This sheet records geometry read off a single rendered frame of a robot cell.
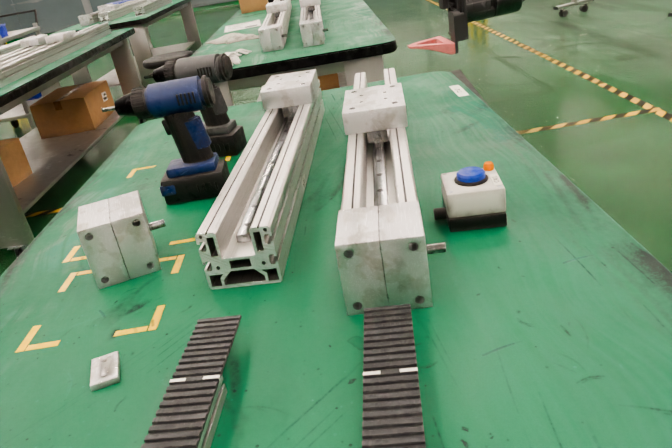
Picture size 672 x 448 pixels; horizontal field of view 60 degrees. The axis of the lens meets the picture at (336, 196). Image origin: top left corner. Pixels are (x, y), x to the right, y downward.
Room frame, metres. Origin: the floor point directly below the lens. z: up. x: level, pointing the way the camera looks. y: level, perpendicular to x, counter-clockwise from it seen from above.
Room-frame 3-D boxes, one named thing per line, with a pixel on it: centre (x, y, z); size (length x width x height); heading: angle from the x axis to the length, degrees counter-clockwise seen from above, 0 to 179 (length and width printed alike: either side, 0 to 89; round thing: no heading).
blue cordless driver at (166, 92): (1.04, 0.28, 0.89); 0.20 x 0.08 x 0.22; 91
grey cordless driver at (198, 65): (1.28, 0.27, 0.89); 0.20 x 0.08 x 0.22; 76
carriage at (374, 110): (1.05, -0.10, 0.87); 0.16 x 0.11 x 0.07; 173
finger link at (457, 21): (1.05, -0.22, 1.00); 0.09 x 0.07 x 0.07; 97
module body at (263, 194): (1.07, 0.09, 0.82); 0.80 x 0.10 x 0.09; 173
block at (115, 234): (0.80, 0.32, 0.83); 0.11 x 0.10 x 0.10; 108
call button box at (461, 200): (0.75, -0.18, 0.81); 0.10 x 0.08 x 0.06; 83
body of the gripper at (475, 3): (1.05, -0.29, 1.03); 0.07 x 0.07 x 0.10; 7
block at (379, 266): (0.60, -0.06, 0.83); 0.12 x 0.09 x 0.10; 83
